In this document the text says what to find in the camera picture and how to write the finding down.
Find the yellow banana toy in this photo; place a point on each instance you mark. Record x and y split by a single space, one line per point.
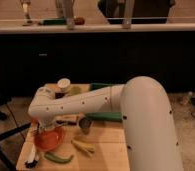
89 148

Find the red bowl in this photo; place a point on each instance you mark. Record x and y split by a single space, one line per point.
49 140

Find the green plastic tray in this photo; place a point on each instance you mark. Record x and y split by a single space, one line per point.
101 116

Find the wooden block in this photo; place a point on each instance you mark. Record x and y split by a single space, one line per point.
67 120

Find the small metal cup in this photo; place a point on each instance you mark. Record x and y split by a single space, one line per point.
85 124

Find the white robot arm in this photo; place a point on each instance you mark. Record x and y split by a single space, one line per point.
147 119

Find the long white shelf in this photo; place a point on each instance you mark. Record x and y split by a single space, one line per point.
104 28

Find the white round container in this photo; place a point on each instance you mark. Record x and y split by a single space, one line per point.
64 85

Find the green pepper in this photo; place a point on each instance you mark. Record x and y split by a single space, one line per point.
53 158

